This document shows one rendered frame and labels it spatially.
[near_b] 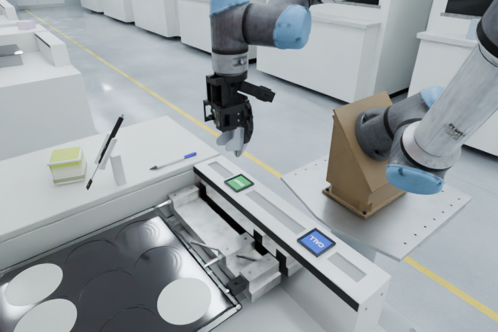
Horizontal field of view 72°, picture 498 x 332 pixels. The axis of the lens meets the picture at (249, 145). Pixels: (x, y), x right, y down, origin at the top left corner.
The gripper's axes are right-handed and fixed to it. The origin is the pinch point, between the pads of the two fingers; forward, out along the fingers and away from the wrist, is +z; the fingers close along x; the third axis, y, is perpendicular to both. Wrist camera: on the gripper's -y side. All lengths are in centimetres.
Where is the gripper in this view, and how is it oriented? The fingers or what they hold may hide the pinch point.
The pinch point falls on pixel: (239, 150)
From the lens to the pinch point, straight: 82.1
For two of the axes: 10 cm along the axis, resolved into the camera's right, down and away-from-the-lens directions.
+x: 6.3, 3.8, -6.8
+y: -7.7, 3.1, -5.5
